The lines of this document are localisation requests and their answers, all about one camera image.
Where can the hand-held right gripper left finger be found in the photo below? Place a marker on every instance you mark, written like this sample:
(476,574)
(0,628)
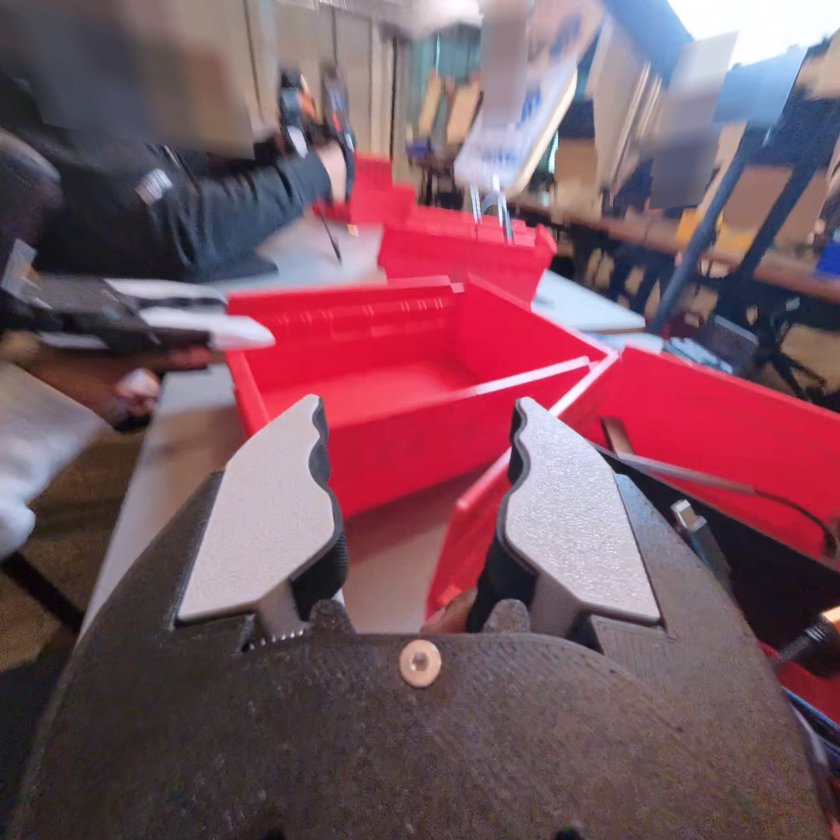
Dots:
(262,525)

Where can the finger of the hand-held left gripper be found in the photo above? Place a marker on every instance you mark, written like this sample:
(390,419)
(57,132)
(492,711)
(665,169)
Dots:
(223,331)
(170,292)

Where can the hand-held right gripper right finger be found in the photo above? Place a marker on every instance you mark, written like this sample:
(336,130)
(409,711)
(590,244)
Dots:
(571,525)

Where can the red plastic bin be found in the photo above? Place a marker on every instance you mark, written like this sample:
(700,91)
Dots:
(380,197)
(722,420)
(394,459)
(459,262)

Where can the person's left forearm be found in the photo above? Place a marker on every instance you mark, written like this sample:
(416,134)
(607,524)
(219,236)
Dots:
(39,459)

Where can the white usb adapter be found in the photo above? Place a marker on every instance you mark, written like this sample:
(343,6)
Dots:
(686,515)

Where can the person's left hand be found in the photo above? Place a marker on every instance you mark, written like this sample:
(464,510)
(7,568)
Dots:
(85,387)

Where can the person's right hand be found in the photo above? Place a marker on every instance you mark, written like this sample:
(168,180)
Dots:
(449,613)

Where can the instruction sheet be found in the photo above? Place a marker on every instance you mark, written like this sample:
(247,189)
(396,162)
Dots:
(505,157)

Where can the wooden top desk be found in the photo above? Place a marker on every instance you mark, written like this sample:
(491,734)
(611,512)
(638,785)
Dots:
(800,272)

